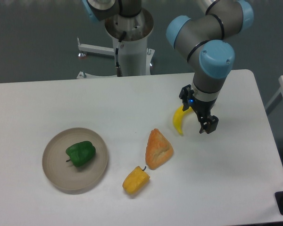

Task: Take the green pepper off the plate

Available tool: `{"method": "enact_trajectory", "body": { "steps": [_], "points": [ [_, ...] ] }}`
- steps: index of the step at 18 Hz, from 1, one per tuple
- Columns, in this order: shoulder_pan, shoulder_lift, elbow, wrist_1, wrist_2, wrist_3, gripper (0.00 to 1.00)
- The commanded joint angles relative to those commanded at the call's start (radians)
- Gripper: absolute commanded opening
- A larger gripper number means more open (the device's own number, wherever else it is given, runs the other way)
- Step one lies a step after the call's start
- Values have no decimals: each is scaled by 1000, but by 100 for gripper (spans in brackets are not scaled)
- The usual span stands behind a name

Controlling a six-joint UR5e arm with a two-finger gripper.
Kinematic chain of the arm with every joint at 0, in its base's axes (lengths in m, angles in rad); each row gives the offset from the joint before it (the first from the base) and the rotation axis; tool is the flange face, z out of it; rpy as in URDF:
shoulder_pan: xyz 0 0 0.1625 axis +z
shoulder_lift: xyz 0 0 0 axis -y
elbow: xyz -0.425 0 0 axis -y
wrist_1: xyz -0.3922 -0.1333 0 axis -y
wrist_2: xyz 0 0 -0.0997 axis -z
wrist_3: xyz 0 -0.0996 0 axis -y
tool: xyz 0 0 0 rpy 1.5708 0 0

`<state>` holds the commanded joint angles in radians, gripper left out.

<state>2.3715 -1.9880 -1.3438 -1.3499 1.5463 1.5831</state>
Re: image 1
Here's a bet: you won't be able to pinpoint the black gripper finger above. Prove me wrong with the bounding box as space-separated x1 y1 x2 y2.
179 85 194 111
199 115 219 134

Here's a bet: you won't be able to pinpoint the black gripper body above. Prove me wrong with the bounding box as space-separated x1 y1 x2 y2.
188 92 218 122

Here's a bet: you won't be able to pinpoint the yellow banana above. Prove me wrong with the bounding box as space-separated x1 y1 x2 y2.
173 106 193 136

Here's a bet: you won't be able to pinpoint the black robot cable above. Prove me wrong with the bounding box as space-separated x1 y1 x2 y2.
115 31 127 77

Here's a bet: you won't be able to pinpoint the green bell pepper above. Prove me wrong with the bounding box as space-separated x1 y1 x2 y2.
66 141 96 167

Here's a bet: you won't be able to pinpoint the beige round plate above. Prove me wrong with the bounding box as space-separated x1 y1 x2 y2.
42 128 108 194

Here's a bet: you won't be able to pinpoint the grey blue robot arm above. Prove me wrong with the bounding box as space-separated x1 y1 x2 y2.
83 0 254 133

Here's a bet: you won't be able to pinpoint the yellow bell pepper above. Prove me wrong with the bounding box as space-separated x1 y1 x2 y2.
122 166 150 195

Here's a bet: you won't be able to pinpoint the orange triangular bread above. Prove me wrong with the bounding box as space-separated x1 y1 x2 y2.
145 129 174 170

